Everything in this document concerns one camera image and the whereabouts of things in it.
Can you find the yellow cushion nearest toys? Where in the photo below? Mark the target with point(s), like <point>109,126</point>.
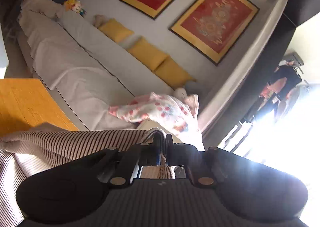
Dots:
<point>115,30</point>

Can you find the striped knit garment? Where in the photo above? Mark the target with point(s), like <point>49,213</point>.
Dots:
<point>26,153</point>

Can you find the yellow cushion by blanket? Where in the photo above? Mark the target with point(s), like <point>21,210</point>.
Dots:
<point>172,74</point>

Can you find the beige plush bear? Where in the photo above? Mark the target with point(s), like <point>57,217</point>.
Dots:
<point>99,20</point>

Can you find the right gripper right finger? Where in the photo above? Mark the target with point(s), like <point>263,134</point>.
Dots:
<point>196,168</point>

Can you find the hanging clothes on balcony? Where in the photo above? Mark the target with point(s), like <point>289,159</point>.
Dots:
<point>281,86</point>

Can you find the yellow cushion middle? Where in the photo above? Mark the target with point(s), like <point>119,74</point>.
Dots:
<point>147,54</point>

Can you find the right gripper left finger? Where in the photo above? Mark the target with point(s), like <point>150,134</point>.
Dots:
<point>141,160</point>

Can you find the red framed picture right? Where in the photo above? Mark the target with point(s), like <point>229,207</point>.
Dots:
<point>212,27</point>

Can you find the floral pink blanket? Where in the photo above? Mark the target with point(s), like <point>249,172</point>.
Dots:
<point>178,115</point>

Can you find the grey covered sofa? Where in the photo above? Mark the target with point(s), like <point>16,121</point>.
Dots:
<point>89,70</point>

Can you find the yellow plush toy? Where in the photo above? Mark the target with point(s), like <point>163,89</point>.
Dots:
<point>75,6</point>

